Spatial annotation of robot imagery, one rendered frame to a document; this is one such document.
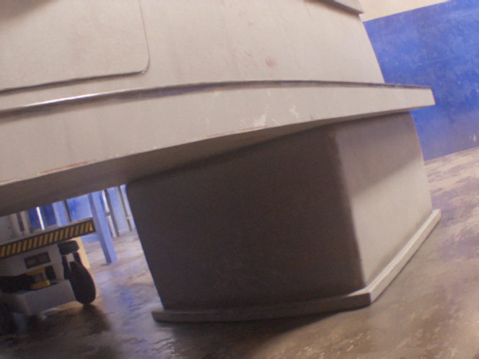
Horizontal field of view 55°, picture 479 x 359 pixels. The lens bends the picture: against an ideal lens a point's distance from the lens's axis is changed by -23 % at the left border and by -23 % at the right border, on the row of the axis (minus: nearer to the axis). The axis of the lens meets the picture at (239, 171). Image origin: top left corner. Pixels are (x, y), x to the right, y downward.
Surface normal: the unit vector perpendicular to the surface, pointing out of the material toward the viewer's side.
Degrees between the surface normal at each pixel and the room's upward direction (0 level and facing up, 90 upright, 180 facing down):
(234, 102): 90
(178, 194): 90
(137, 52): 90
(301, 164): 90
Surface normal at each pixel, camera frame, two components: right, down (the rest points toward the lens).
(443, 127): -0.55, 0.15
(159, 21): 0.80, -0.21
